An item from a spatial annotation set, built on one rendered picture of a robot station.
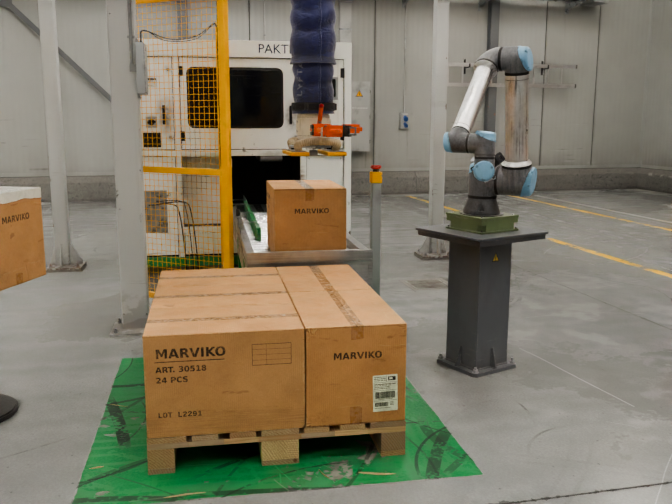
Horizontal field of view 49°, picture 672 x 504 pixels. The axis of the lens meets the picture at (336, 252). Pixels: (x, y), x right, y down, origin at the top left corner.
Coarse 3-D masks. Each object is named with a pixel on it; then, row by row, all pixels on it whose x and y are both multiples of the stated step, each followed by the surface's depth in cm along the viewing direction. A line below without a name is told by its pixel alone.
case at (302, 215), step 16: (272, 192) 408; (288, 192) 397; (304, 192) 399; (320, 192) 400; (336, 192) 402; (272, 208) 411; (288, 208) 399; (304, 208) 400; (320, 208) 402; (336, 208) 403; (272, 224) 414; (288, 224) 401; (304, 224) 402; (320, 224) 403; (336, 224) 405; (272, 240) 417; (288, 240) 402; (304, 240) 404; (320, 240) 405; (336, 240) 407
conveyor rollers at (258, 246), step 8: (256, 216) 595; (264, 216) 596; (248, 224) 550; (264, 224) 552; (248, 232) 507; (264, 232) 508; (256, 240) 480; (264, 240) 474; (256, 248) 445; (264, 248) 446
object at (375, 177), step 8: (376, 176) 457; (376, 184) 458; (376, 192) 459; (376, 200) 460; (376, 208) 461; (376, 216) 461; (376, 224) 462; (376, 232) 463; (376, 240) 464; (376, 248) 465; (376, 256) 466; (376, 264) 467; (376, 272) 468; (376, 280) 469; (376, 288) 470
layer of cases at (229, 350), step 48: (192, 288) 341; (240, 288) 341; (288, 288) 341; (336, 288) 341; (144, 336) 266; (192, 336) 269; (240, 336) 272; (288, 336) 275; (336, 336) 279; (384, 336) 282; (192, 384) 272; (240, 384) 275; (288, 384) 279; (336, 384) 282; (384, 384) 286; (192, 432) 275
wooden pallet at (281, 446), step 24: (240, 432) 279; (264, 432) 280; (288, 432) 282; (312, 432) 284; (336, 432) 285; (360, 432) 287; (384, 432) 289; (168, 456) 275; (264, 456) 282; (288, 456) 284
